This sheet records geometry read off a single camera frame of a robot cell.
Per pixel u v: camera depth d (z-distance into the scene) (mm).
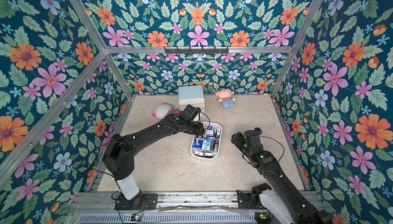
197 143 881
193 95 987
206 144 866
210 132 924
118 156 462
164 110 1039
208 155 826
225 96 1112
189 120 706
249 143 613
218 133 913
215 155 837
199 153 840
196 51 932
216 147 877
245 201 730
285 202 503
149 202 735
